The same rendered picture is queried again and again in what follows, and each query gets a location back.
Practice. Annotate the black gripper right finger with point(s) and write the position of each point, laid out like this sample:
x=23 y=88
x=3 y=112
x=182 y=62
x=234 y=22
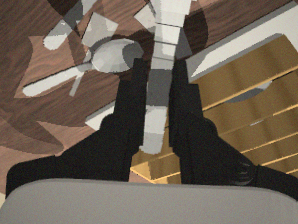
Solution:
x=212 y=160

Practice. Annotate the white flat base plate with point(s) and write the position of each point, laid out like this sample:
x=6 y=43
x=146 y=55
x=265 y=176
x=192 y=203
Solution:
x=275 y=24

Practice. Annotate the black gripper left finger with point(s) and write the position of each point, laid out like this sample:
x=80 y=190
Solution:
x=107 y=153

